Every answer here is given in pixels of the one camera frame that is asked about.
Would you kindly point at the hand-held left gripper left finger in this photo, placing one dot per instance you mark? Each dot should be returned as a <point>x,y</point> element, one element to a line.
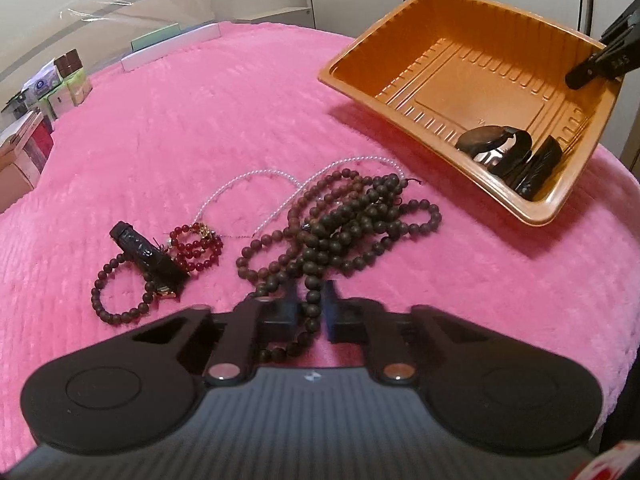
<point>289,310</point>

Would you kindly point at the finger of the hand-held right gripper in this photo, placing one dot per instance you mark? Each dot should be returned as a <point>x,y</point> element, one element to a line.
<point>625,25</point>
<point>595,67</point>

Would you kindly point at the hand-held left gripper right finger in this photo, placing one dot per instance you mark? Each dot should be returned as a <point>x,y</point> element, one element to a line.
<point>331,312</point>

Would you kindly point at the orange plastic tray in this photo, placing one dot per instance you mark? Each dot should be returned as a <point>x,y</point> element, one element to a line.
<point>450,75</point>

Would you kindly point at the pink blanket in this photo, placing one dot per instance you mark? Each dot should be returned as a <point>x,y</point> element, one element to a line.
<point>200,135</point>

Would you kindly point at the long white box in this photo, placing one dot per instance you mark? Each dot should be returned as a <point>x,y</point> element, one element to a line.
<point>170,50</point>

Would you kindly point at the white nightstand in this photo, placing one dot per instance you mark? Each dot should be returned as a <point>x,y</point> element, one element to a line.
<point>280,14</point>

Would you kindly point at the red box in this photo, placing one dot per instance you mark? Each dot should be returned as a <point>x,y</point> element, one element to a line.
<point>41,137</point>

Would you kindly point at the green flat box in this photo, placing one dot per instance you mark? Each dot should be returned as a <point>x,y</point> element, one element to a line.
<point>155,37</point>

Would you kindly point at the boxes beside table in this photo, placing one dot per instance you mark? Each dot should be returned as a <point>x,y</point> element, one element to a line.
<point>17,165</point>

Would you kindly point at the red patterned cloth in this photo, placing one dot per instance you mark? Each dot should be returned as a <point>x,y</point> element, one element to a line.
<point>617,465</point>

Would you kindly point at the brown box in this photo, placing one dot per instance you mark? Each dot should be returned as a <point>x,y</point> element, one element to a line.
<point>67,62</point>

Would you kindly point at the tissue pack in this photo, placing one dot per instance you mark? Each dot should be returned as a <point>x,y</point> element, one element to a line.
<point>42,81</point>

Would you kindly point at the transparent plastic sheet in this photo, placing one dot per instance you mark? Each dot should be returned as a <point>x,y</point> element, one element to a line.
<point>125,5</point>

